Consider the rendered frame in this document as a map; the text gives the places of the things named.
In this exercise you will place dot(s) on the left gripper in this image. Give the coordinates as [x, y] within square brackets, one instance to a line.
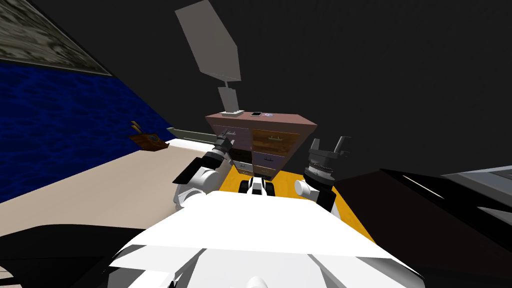
[223, 144]

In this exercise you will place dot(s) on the brown wooden box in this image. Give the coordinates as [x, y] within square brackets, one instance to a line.
[150, 142]

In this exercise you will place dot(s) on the framed wall picture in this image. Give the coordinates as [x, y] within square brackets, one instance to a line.
[36, 40]

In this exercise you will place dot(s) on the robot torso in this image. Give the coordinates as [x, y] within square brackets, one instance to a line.
[256, 236]

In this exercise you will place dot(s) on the brown dresser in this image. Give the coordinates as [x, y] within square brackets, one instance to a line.
[280, 122]

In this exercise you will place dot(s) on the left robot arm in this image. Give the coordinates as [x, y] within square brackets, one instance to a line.
[202, 180]

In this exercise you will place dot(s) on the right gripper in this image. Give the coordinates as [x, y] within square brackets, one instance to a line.
[324, 156]

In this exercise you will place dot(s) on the purple drawer front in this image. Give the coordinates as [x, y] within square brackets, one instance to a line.
[240, 134]

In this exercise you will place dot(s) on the grey flat screen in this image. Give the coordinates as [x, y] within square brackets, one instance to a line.
[212, 44]

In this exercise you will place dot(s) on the wooden drawer front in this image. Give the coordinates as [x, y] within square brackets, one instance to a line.
[276, 142]

